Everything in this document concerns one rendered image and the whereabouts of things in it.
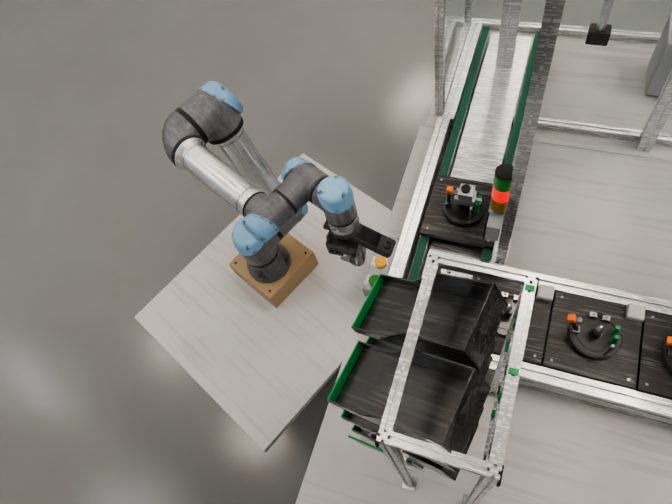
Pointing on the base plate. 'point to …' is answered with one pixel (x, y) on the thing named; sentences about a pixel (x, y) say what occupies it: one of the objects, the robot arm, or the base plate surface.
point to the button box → (378, 268)
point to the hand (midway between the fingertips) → (362, 262)
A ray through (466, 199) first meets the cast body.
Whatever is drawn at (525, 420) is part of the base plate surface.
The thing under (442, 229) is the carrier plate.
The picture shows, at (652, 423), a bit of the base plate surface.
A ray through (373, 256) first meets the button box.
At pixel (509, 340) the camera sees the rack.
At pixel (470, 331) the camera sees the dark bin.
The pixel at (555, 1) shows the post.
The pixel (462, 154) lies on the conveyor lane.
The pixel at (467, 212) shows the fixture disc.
